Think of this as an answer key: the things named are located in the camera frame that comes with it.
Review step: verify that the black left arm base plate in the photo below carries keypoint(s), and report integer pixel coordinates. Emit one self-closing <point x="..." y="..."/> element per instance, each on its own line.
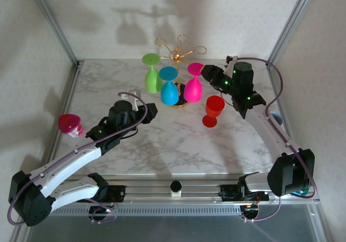
<point x="116" y="193"/>

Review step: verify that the green wine glass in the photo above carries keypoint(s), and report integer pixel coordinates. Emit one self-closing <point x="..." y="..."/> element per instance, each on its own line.
<point x="152" y="81"/>

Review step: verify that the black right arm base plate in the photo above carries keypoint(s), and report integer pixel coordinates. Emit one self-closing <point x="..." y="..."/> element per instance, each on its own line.
<point x="229" y="193"/>

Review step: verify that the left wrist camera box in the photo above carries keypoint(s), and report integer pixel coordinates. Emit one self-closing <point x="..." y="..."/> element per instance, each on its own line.
<point x="133" y="96"/>

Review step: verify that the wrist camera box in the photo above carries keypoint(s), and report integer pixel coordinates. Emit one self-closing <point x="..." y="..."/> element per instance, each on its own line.
<point x="133" y="96"/>
<point x="231" y="61"/>

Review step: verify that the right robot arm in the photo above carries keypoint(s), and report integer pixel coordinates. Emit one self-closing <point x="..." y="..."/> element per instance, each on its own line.
<point x="267" y="134"/>

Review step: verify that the grey-blue mug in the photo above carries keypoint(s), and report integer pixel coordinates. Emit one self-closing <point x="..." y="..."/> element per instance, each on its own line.
<point x="278" y="117"/>

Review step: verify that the cup with magenta dome lid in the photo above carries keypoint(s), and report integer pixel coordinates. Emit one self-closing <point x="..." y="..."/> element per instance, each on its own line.
<point x="69" y="123"/>

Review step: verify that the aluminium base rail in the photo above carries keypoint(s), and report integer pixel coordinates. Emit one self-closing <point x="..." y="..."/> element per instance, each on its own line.
<point x="151" y="190"/>

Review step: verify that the aluminium side rail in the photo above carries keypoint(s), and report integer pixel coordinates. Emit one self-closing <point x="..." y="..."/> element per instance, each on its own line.
<point x="69" y="90"/>
<point x="272" y="82"/>

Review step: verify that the aluminium frame post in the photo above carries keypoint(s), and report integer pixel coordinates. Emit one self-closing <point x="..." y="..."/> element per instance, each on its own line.
<point x="54" y="23"/>
<point x="292" y="23"/>

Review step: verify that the gold wine glass rack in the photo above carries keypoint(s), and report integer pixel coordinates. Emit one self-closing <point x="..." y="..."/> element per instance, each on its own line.
<point x="175" y="55"/>

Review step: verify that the small black and white knob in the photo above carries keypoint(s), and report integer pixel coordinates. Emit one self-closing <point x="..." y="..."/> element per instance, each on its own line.
<point x="175" y="186"/>

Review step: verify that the blue wine glass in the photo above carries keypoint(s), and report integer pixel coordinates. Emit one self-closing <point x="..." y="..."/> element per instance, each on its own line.
<point x="169" y="93"/>

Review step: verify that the red wine glass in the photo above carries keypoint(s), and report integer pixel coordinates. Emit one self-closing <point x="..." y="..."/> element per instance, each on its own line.
<point x="215" y="108"/>

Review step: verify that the pink wine glass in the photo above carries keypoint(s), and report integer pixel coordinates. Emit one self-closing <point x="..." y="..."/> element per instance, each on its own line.
<point x="193" y="90"/>

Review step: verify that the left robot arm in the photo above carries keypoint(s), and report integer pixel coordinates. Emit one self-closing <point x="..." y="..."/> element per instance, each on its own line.
<point x="67" y="163"/>

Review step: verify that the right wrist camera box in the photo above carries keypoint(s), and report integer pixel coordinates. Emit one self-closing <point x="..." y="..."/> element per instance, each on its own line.
<point x="231" y="61"/>

